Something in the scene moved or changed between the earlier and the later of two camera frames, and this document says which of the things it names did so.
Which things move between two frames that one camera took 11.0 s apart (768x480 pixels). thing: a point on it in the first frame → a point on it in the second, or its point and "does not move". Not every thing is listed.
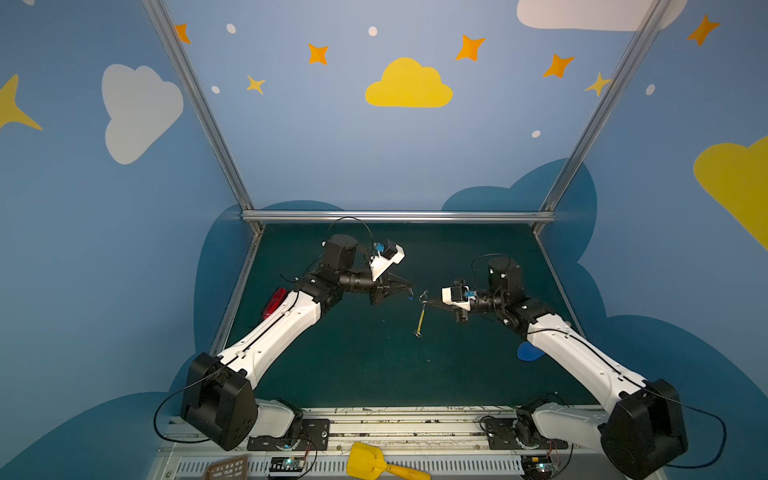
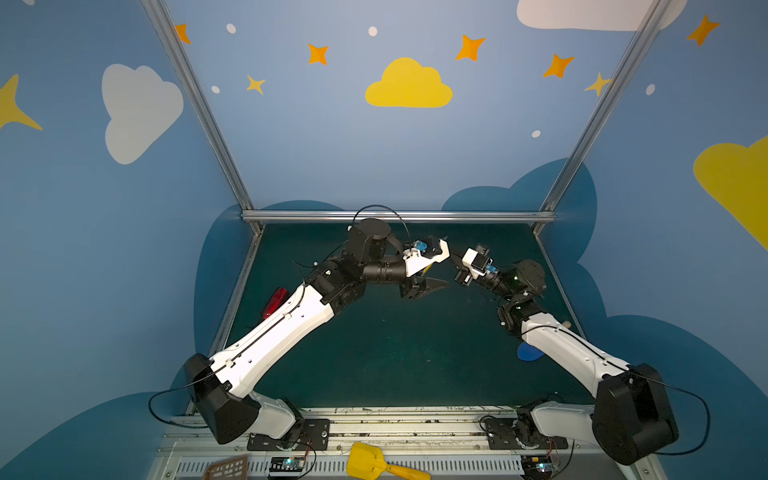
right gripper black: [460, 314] → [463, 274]
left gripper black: [380, 288] → [417, 282]
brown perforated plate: [230, 468] does not move
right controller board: [536, 467] does not move
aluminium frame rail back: [398, 216] does not move
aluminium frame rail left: [220, 144] does not move
